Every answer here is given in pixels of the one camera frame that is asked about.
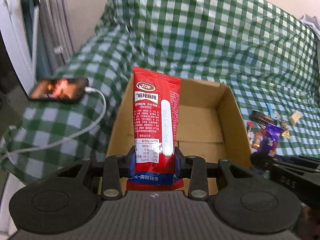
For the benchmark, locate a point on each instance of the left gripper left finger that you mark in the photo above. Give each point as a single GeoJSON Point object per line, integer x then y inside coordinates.
{"type": "Point", "coordinates": [108, 173]}

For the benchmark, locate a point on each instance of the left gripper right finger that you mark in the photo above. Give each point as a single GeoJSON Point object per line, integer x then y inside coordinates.
{"type": "Point", "coordinates": [197, 170]}

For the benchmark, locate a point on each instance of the purple candy bar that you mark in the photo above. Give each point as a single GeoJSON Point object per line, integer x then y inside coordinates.
{"type": "Point", "coordinates": [270, 139]}

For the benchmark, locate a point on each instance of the small red orange candy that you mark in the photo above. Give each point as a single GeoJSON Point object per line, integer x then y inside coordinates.
{"type": "Point", "coordinates": [257, 140]}

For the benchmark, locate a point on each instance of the beige nougat bar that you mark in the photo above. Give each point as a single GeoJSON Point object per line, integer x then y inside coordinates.
{"type": "Point", "coordinates": [294, 117]}

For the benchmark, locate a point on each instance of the red white oreo packet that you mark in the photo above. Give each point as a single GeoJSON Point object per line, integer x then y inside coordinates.
{"type": "Point", "coordinates": [250, 132]}

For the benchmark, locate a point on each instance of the light blue candy stick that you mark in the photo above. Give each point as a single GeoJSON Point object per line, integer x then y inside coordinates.
{"type": "Point", "coordinates": [270, 110]}

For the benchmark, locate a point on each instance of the dark chocolate bar wrapper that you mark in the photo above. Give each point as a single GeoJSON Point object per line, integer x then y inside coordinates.
{"type": "Point", "coordinates": [262, 119]}

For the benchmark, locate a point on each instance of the red spicy strip packet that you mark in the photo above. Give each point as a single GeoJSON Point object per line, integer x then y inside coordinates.
{"type": "Point", "coordinates": [156, 99]}

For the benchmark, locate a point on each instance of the yellow cow snack packet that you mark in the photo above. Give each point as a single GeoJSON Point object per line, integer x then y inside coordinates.
{"type": "Point", "coordinates": [285, 128]}

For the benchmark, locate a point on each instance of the silver sachet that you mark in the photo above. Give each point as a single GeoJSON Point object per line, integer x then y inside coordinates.
{"type": "Point", "coordinates": [277, 115]}

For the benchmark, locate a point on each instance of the brown cardboard box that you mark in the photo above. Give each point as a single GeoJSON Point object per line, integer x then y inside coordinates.
{"type": "Point", "coordinates": [209, 123]}

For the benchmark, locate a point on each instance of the black smartphone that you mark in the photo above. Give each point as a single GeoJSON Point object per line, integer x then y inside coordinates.
{"type": "Point", "coordinates": [66, 90]}

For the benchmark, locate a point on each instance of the green checkered sofa cover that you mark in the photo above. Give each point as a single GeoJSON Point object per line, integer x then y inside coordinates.
{"type": "Point", "coordinates": [263, 53]}

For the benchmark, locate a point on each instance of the white crumpled sheet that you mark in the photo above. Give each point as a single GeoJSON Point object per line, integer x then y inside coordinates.
{"type": "Point", "coordinates": [313, 23]}

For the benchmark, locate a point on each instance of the grey curtain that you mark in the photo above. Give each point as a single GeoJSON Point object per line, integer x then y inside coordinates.
{"type": "Point", "coordinates": [56, 21]}

